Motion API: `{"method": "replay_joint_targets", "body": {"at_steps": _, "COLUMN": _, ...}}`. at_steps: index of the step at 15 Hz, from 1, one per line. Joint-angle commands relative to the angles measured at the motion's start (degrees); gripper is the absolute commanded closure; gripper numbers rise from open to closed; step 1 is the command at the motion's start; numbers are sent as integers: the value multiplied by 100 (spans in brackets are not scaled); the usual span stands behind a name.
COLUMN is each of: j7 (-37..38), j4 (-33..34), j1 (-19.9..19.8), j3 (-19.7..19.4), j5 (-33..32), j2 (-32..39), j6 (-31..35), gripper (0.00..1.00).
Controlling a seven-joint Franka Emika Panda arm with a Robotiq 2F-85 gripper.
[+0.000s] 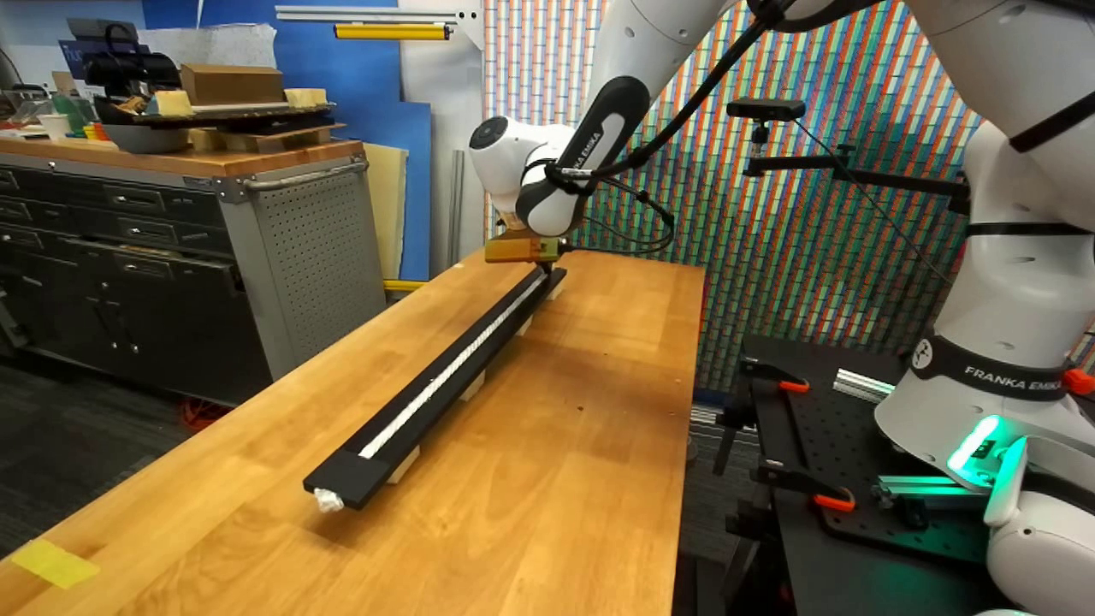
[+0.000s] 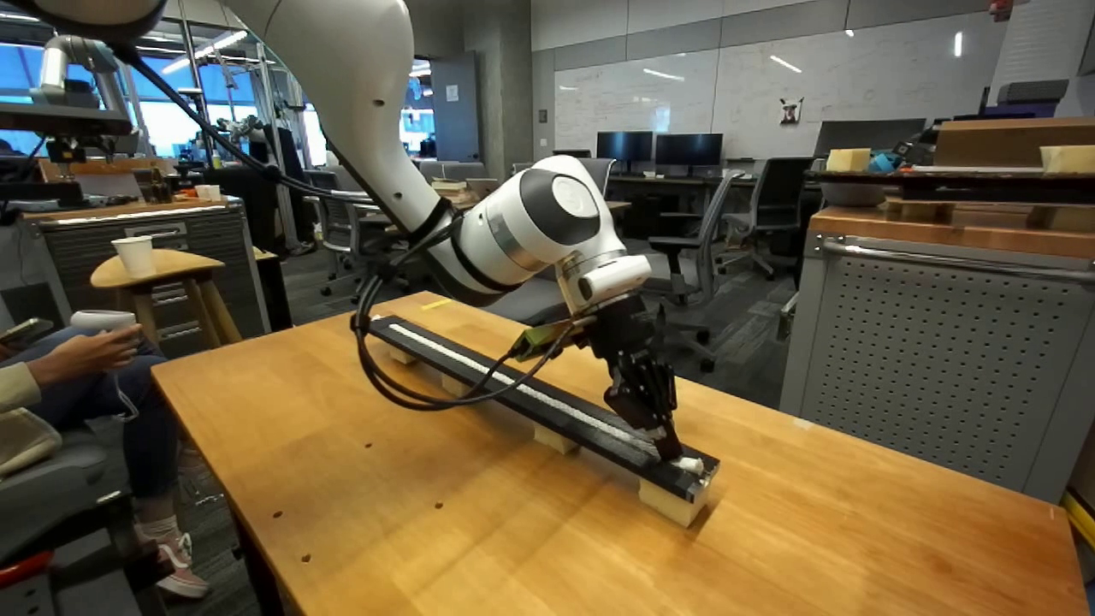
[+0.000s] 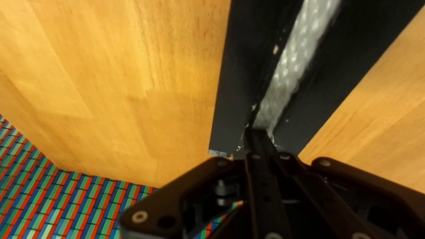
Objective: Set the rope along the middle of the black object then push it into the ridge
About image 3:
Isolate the rainbow ribbon cable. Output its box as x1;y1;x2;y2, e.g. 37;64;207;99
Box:
194;201;244;239

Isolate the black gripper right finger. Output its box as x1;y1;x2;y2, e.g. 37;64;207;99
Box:
267;134;425;239

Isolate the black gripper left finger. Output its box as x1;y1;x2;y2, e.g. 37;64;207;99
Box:
118;126;289;239

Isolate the white braided rope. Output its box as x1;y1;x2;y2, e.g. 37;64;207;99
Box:
251;0;343;137

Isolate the long black grooved rail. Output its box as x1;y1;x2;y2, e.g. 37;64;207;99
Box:
207;0;425;161

